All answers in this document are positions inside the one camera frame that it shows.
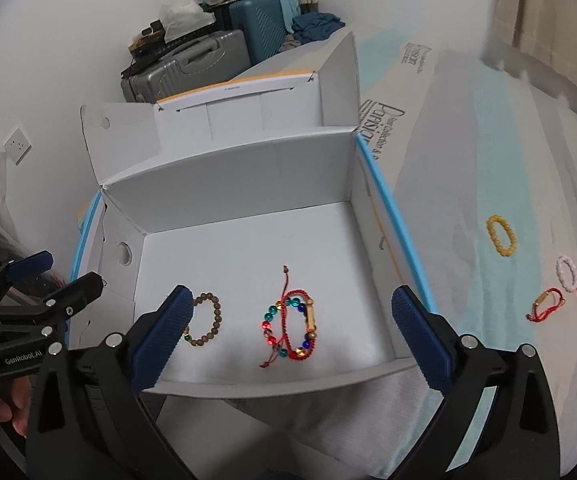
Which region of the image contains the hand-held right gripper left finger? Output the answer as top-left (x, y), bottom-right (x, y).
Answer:
top-left (25, 284), bottom-right (193, 480)

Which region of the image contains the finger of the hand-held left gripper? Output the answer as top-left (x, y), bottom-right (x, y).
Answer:
top-left (0, 271), bottom-right (105, 329)
top-left (0, 250), bottom-right (53, 306)

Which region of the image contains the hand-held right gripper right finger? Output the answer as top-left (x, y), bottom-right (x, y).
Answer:
top-left (391, 285), bottom-right (557, 480)

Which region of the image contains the brown wooden bead bracelet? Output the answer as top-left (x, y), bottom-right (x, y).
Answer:
top-left (183, 293), bottom-right (222, 348)

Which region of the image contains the multicolour glass bead bracelet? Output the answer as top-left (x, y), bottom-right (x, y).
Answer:
top-left (259, 297), bottom-right (318, 358)

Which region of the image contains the red cord bracelet gold tube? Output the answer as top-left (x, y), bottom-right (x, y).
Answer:
top-left (258, 265), bottom-right (318, 368)
top-left (526, 287), bottom-right (567, 323)

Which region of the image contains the white cardboard box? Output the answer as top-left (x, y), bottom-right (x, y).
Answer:
top-left (68, 30), bottom-right (437, 401)

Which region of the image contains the person's left hand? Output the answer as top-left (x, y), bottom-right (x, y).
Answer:
top-left (0, 377), bottom-right (34, 438)

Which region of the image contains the striped bedsheet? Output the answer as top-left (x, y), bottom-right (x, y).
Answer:
top-left (228, 25), bottom-right (577, 466)

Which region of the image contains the grey suitcase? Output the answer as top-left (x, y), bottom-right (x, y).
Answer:
top-left (121, 29), bottom-right (252, 106)

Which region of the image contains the brown clutter pile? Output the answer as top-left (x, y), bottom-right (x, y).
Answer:
top-left (128, 20), bottom-right (166, 56)

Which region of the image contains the white plastic bag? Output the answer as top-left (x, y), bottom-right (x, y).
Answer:
top-left (161, 0), bottom-right (216, 41)

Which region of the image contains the teal suitcase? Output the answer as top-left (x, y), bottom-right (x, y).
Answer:
top-left (228, 0), bottom-right (299, 66)

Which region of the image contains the dark blue clothes pile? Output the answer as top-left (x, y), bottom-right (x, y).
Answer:
top-left (291, 11), bottom-right (344, 43)

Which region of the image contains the light blue towel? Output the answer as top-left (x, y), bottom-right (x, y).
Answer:
top-left (273, 0), bottom-right (302, 36)

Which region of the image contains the wide beige curtain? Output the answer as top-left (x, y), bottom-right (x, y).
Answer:
top-left (483, 0), bottom-right (577, 126)

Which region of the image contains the white wall socket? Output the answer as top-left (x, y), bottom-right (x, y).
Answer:
top-left (6, 127), bottom-right (33, 166)

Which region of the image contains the yellow bead bracelet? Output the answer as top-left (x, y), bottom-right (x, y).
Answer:
top-left (486, 215), bottom-right (518, 256)

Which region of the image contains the white bead bracelet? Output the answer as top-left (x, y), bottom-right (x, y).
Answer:
top-left (556, 256), bottom-right (577, 297)

